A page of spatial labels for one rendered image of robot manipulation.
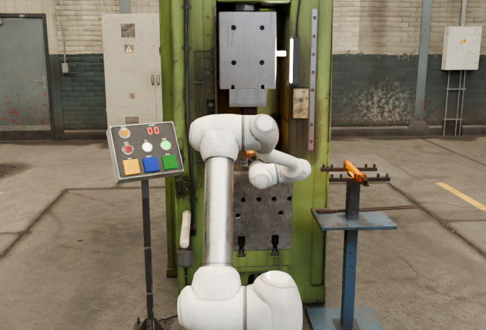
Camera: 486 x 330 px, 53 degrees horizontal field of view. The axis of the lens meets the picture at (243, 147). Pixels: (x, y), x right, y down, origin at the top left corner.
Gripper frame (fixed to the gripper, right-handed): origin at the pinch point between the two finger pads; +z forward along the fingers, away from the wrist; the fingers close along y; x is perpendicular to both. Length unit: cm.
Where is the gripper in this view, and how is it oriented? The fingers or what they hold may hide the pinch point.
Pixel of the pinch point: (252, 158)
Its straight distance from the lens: 261.6
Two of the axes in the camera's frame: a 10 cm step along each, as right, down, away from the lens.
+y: 10.0, -0.2, 0.8
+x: 0.0, -9.7, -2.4
